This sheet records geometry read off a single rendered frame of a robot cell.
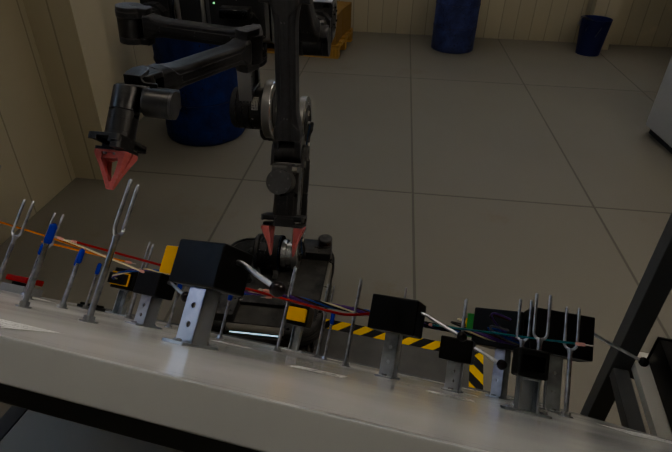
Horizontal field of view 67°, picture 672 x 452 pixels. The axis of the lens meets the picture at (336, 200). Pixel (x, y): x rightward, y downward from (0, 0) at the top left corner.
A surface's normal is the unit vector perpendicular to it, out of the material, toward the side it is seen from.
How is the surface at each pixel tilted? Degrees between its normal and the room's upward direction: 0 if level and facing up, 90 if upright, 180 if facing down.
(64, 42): 90
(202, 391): 40
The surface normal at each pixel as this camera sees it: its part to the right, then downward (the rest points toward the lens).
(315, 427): -0.15, -0.31
